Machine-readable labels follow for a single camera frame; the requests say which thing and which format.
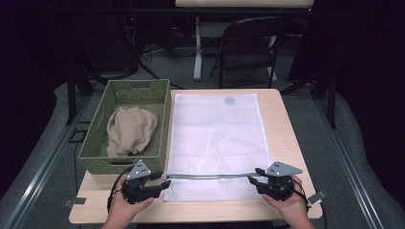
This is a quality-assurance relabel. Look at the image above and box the person's left hand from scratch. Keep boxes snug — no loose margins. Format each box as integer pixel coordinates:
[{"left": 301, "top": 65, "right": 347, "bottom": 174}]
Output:
[{"left": 108, "top": 185, "right": 156, "bottom": 225}]

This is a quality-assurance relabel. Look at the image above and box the white mesh laundry bag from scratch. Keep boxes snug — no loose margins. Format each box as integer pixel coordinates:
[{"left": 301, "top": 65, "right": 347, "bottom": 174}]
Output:
[{"left": 162, "top": 93, "right": 272, "bottom": 202}]

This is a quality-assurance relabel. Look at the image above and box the green woven basket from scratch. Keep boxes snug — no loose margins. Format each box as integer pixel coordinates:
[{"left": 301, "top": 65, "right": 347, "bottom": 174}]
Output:
[{"left": 76, "top": 78, "right": 172, "bottom": 176}]

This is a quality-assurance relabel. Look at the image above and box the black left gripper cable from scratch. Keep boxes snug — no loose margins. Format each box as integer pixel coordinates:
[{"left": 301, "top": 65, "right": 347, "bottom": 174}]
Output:
[{"left": 107, "top": 166, "right": 135, "bottom": 213}]

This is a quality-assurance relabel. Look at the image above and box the person's right hand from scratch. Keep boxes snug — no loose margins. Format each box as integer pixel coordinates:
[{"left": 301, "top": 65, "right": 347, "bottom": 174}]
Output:
[{"left": 261, "top": 176, "right": 309, "bottom": 220}]

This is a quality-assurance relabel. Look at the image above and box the black metal stand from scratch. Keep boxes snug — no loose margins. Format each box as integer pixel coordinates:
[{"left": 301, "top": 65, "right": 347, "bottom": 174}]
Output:
[
  {"left": 65, "top": 65, "right": 109, "bottom": 126},
  {"left": 280, "top": 68, "right": 338, "bottom": 130}
]

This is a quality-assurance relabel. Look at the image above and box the black folding chair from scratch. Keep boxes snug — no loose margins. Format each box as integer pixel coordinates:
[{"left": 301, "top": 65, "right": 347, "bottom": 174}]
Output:
[{"left": 209, "top": 16, "right": 289, "bottom": 90}]

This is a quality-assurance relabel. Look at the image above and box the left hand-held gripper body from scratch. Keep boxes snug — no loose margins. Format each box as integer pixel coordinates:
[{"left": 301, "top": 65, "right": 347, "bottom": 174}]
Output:
[{"left": 120, "top": 159, "right": 157, "bottom": 204}]

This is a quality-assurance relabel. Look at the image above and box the beige cloth garment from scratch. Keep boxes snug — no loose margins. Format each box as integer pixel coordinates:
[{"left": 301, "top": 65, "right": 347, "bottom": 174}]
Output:
[{"left": 105, "top": 105, "right": 159, "bottom": 158}]

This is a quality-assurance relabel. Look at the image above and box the white desk leg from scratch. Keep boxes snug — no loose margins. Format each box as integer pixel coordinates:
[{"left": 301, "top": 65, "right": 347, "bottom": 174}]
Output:
[{"left": 193, "top": 16, "right": 203, "bottom": 82}]

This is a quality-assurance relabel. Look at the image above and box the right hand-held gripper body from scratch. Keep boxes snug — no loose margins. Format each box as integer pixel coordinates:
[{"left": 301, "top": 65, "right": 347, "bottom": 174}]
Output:
[{"left": 257, "top": 160, "right": 304, "bottom": 202}]

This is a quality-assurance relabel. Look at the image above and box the metal floor rail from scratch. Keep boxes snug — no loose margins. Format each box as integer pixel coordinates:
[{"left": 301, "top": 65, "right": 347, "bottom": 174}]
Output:
[
  {"left": 2, "top": 94, "right": 94, "bottom": 229},
  {"left": 313, "top": 94, "right": 385, "bottom": 229}
]

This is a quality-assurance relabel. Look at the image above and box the grey tape strip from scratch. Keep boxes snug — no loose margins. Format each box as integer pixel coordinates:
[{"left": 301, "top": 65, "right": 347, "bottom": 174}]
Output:
[
  {"left": 62, "top": 197, "right": 87, "bottom": 208},
  {"left": 307, "top": 190, "right": 328, "bottom": 205}
]

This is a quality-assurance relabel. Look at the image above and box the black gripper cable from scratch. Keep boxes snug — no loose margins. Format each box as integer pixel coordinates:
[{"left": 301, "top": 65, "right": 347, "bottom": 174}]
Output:
[
  {"left": 291, "top": 180, "right": 327, "bottom": 229},
  {"left": 107, "top": 166, "right": 135, "bottom": 213}
]

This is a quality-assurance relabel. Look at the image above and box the bundle of floor cables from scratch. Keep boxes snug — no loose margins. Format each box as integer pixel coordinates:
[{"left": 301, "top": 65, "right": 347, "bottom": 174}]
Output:
[{"left": 139, "top": 41, "right": 197, "bottom": 63}]

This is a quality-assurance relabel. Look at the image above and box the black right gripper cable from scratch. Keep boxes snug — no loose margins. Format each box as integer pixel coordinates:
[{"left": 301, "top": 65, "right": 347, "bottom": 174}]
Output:
[{"left": 291, "top": 180, "right": 327, "bottom": 229}]

